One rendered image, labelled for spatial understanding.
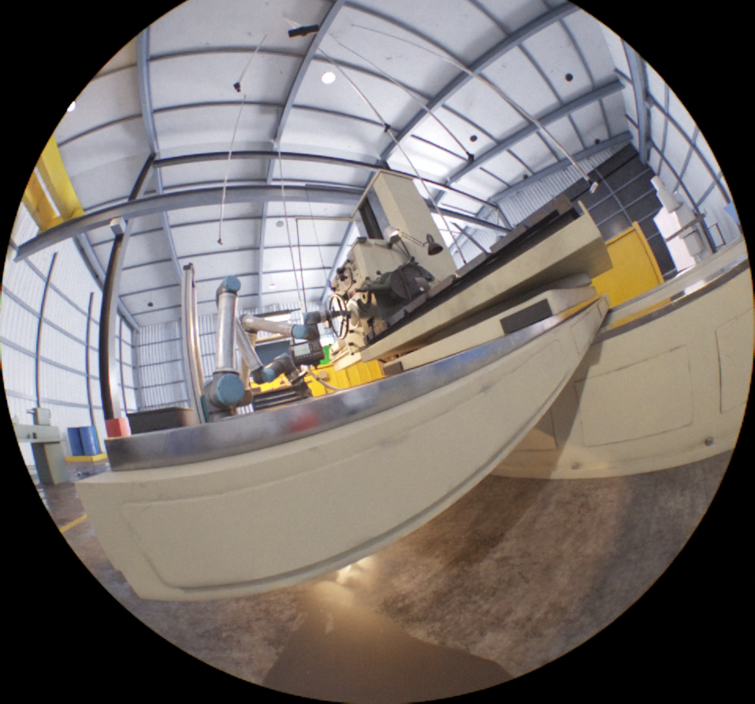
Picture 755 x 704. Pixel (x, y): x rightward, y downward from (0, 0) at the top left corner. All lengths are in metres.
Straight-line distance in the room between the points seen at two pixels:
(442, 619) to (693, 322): 1.16
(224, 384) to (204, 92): 7.94
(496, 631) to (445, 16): 8.70
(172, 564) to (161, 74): 8.40
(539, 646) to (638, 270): 3.26
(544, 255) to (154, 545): 0.77
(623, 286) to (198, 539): 3.44
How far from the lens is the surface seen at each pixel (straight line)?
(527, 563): 0.93
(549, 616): 0.81
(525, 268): 0.68
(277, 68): 7.89
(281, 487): 0.17
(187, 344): 1.62
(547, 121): 11.91
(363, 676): 0.82
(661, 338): 1.02
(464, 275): 0.82
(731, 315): 1.11
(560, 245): 0.65
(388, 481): 0.19
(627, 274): 3.36
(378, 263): 2.02
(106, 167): 10.95
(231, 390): 1.22
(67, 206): 8.06
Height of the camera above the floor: 0.74
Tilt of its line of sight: 12 degrees up
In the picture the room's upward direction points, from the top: 17 degrees counter-clockwise
